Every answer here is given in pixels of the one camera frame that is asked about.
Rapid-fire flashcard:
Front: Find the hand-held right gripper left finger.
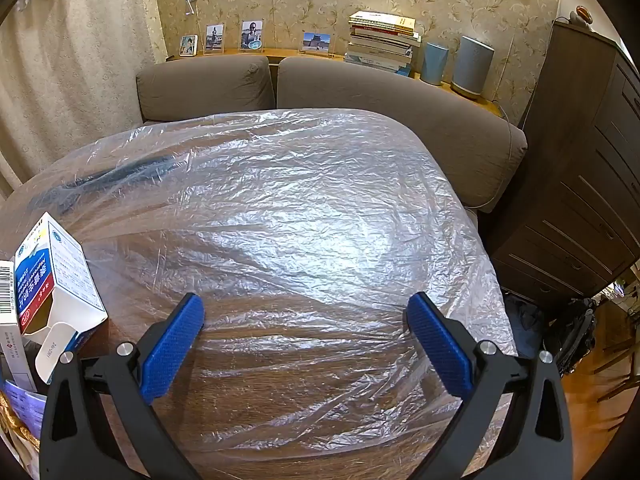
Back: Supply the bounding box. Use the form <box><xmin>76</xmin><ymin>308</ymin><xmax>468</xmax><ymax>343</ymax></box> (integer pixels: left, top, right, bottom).
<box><xmin>40</xmin><ymin>292</ymin><xmax>206</xmax><ymax>480</ymax></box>

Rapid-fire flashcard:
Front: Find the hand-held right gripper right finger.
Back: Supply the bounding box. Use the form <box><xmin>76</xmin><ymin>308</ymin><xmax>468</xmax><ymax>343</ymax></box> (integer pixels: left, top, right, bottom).
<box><xmin>405</xmin><ymin>291</ymin><xmax>571</xmax><ymax>480</ymax></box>

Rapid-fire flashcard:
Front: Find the white blue red medicine box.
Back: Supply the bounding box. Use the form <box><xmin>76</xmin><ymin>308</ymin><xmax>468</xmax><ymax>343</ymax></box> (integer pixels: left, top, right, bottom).
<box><xmin>14</xmin><ymin>211</ymin><xmax>109</xmax><ymax>385</ymax></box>

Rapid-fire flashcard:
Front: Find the black backpack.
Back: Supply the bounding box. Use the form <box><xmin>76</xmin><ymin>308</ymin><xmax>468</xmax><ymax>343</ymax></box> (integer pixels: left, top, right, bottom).
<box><xmin>502</xmin><ymin>292</ymin><xmax>596</xmax><ymax>376</ymax></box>

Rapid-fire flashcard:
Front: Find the purple paper leaflet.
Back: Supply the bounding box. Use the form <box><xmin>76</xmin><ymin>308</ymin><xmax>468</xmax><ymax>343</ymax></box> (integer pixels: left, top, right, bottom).
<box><xmin>4</xmin><ymin>379</ymin><xmax>49</xmax><ymax>442</ymax></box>

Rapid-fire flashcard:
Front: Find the white box with barcode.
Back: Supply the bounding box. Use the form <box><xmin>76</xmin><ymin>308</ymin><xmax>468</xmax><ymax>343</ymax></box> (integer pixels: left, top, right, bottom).
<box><xmin>0</xmin><ymin>260</ymin><xmax>37</xmax><ymax>393</ymax></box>

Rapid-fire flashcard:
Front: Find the gold ribbon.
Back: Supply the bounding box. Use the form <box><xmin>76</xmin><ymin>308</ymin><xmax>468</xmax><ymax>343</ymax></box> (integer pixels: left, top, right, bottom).
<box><xmin>0</xmin><ymin>390</ymin><xmax>42</xmax><ymax>463</ymax></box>

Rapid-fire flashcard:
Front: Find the wooden chair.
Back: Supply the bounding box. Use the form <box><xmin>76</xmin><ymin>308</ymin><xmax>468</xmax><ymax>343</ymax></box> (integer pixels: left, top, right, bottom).
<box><xmin>595</xmin><ymin>330</ymin><xmax>640</xmax><ymax>401</ymax></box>

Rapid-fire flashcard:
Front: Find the plastic-wrapped table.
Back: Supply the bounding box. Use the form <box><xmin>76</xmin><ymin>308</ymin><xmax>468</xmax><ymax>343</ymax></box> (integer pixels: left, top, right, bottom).
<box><xmin>0</xmin><ymin>107</ymin><xmax>518</xmax><ymax>466</ymax></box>

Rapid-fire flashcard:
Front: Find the dark wooden dresser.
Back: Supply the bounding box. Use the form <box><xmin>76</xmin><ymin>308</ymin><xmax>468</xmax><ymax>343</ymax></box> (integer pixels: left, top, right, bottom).
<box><xmin>487</xmin><ymin>19</ymin><xmax>640</xmax><ymax>311</ymax></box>

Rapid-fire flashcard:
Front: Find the grey-brown sofa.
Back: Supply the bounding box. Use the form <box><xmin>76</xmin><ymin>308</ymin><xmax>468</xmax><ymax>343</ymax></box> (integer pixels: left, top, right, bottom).
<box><xmin>136</xmin><ymin>55</ymin><xmax>528</xmax><ymax>211</ymax></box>

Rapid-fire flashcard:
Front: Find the light blue cylinder speaker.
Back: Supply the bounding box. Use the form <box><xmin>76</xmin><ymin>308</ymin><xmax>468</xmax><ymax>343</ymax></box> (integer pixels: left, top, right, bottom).
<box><xmin>420</xmin><ymin>41</ymin><xmax>450</xmax><ymax>86</ymax></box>

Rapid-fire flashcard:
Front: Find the beige curtain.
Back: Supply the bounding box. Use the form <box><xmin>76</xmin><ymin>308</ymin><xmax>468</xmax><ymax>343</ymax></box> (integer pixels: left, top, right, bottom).
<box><xmin>0</xmin><ymin>0</ymin><xmax>168</xmax><ymax>201</ymax></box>

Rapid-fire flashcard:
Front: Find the stack of books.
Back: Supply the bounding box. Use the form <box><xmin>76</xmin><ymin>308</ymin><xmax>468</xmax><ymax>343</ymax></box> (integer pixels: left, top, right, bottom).
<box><xmin>344</xmin><ymin>10</ymin><xmax>422</xmax><ymax>73</ymax></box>

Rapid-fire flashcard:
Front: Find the clear acrylic photo frame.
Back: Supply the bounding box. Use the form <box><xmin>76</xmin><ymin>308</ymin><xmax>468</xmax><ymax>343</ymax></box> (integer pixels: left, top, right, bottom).
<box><xmin>301</xmin><ymin>31</ymin><xmax>333</xmax><ymax>56</ymax></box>
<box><xmin>203</xmin><ymin>23</ymin><xmax>226</xmax><ymax>55</ymax></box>
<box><xmin>239</xmin><ymin>20</ymin><xmax>265</xmax><ymax>52</ymax></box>

